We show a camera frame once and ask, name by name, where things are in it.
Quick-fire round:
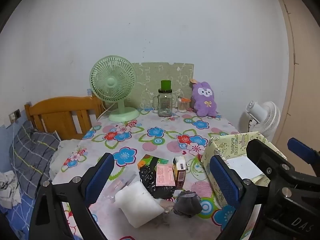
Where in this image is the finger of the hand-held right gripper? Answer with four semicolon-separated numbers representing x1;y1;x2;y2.
246;139;295;182
287;137;320;167

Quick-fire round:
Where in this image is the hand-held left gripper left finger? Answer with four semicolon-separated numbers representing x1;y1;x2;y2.
30;152;115;240

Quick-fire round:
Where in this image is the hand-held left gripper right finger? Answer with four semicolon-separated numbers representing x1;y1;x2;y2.
209;155;269;240

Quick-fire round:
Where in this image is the clear plastic packaging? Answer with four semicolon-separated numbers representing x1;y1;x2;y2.
101;171;137;202

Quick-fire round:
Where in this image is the yellow-green patterned storage box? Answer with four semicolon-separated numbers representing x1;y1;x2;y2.
201;131;288;207

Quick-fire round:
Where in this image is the yellow cartoon tissue pack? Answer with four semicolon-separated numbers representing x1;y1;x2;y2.
172;156;188;189

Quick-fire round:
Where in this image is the white foam block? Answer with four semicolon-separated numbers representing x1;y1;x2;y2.
114;181;165;229

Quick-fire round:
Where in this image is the grey sock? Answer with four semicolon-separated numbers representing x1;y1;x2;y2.
173;190;203;217

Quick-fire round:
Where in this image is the black plastic bag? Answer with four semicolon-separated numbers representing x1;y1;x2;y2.
139;156;180;199

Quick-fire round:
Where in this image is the green orange tissue pack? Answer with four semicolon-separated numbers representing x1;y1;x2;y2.
137;154;170;170

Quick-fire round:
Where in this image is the pink packet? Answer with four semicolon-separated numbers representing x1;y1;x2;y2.
155;164;175;187

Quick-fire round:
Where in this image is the white fan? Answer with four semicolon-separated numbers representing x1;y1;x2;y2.
239;101;281;140

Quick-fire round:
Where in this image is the beige door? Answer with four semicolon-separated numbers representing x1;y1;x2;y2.
271;0;320;153

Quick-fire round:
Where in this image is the grey plaid pillow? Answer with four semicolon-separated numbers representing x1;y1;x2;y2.
9;120;61;199

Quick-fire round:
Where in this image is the floral tablecloth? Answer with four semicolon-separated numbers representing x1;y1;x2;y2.
50;107;263;240

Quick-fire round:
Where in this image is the purple plush bunny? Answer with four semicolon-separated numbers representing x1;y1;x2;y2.
191;81;217;117

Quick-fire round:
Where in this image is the cotton swab container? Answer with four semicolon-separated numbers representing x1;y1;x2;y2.
177;97;192;113

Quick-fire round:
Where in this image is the wooden bed headboard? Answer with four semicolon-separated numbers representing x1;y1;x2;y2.
24;96;105;140

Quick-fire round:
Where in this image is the blue checked bedsheet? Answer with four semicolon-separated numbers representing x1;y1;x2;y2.
0;125;38;240

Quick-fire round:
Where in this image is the white crumpled cloth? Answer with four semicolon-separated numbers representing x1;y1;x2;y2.
0;171;22;209

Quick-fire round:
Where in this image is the glass jar mug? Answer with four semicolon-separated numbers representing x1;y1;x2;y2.
152;88;177;117

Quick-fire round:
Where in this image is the green desk fan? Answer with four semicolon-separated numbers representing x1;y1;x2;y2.
89;56;140;122

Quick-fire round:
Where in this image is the green patterned board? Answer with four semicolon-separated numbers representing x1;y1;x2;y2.
131;62;195;110

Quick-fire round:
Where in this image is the white fan cable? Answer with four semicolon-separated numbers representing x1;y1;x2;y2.
97;102;113;120

